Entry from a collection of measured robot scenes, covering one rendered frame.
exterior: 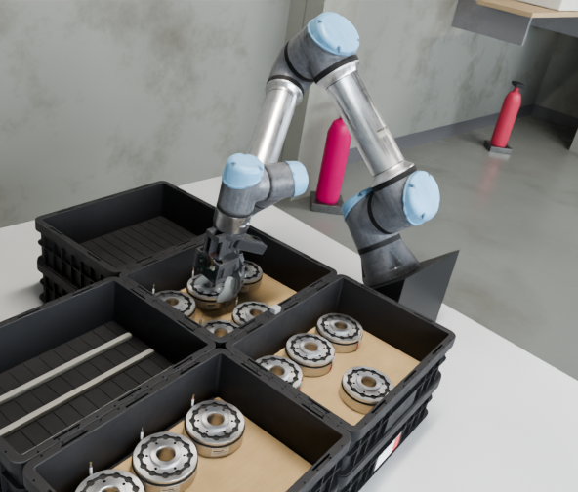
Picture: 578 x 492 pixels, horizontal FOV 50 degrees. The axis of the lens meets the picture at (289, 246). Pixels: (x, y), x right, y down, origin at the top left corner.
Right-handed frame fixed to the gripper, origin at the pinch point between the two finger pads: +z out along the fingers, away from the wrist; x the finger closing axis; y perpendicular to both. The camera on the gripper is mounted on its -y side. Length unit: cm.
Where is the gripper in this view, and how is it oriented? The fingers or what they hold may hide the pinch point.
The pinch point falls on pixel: (219, 295)
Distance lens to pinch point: 142.5
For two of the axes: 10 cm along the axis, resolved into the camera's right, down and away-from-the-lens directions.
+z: -2.5, 8.0, 5.4
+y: -6.2, 3.0, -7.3
